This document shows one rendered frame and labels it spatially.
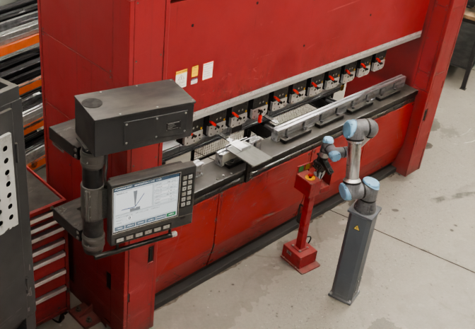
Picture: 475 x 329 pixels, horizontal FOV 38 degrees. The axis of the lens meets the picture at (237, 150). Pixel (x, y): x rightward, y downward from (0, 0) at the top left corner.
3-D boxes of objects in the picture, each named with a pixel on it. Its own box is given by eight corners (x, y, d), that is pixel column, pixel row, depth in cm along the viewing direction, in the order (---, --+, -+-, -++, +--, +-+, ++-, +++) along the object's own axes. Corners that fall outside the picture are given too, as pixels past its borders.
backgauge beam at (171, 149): (125, 179, 444) (125, 165, 439) (112, 169, 452) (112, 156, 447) (343, 90, 590) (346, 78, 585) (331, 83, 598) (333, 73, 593)
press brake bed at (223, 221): (144, 318, 463) (148, 219, 419) (125, 300, 475) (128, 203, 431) (396, 172, 653) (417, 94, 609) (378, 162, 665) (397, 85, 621)
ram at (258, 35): (139, 141, 399) (143, 9, 357) (131, 134, 404) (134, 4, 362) (420, 37, 589) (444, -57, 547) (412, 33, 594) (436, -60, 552)
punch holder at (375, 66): (372, 72, 556) (377, 53, 548) (364, 68, 561) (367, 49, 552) (383, 68, 566) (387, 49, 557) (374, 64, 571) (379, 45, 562)
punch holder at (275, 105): (271, 112, 480) (274, 91, 472) (262, 107, 485) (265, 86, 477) (285, 107, 490) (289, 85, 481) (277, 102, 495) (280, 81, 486)
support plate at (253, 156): (253, 167, 452) (253, 165, 451) (225, 149, 467) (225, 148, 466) (272, 158, 463) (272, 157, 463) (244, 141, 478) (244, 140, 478)
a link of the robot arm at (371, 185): (379, 201, 454) (384, 184, 447) (362, 203, 450) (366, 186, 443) (371, 190, 464) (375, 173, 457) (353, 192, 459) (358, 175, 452)
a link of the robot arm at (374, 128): (383, 114, 440) (352, 146, 482) (367, 114, 436) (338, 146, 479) (388, 130, 435) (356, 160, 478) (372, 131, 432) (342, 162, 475)
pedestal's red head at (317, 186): (308, 198, 486) (312, 177, 476) (293, 187, 496) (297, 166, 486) (329, 190, 497) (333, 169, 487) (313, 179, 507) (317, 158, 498)
